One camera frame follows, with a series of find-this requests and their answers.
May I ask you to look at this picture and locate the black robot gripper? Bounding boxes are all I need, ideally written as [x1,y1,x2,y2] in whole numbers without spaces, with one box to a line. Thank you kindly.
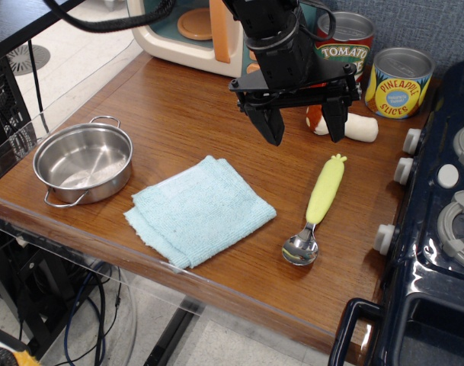
[229,14,360,146]

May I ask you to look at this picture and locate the light blue cloth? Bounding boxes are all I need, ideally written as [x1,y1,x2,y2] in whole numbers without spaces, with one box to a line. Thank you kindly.
[124,156,277,269]

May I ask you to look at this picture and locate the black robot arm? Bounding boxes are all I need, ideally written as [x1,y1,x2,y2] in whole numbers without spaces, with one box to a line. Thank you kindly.
[225,1,361,146]

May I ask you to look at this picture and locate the plush toy mushroom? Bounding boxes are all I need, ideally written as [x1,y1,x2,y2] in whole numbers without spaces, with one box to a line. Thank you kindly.
[306,105,379,143]

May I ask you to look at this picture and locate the tomato sauce can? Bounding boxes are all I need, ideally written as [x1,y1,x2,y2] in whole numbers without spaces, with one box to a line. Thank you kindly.
[315,11,375,82]

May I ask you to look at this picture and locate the pineapple slices can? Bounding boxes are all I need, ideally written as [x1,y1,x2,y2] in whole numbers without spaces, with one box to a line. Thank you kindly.
[364,47,435,120]

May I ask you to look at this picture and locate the white stove knob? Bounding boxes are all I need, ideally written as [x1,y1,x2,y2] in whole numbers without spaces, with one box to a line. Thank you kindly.
[402,128,421,155]
[373,224,395,255]
[394,157,414,185]

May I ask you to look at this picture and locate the toy microwave oven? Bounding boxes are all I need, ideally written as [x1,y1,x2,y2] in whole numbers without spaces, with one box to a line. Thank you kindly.
[133,1,259,78]

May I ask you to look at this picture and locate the stainless steel pot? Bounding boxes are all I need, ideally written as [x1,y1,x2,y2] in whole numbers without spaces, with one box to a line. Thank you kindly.
[33,116,133,208]

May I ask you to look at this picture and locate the dark blue toy stove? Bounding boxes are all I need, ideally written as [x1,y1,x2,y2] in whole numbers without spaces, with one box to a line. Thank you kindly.
[328,61,464,365]

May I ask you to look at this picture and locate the yellow handled metal spoon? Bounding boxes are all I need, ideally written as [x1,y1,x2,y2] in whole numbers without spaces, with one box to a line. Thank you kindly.
[282,154,347,266]

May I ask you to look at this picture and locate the black braided cable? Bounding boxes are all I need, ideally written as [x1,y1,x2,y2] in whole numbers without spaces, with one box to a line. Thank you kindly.
[43,0,176,34]

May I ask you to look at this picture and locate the blue floor cable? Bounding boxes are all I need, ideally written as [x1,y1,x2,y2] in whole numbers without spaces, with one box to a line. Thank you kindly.
[63,266,122,366]

